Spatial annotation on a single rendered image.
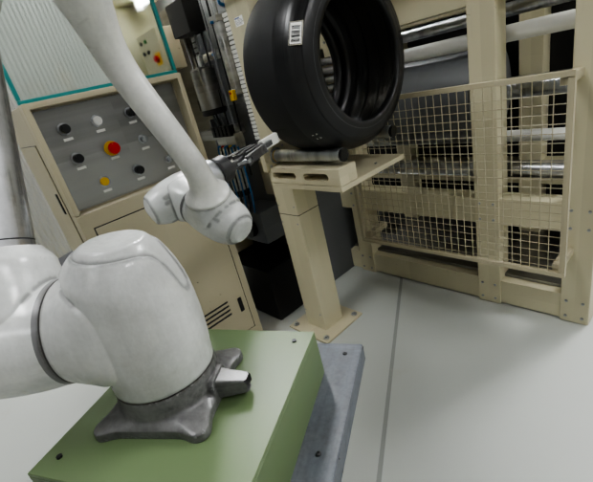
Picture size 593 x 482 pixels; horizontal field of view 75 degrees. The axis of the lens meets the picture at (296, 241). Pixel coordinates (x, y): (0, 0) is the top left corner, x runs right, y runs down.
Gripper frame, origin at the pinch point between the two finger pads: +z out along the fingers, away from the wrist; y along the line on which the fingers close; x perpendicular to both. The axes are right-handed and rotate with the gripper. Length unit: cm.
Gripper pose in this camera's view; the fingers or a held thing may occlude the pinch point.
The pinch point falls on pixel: (269, 142)
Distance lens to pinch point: 119.1
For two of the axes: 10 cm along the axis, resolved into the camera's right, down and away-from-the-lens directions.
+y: -6.7, -1.5, 7.2
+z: 6.7, -5.5, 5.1
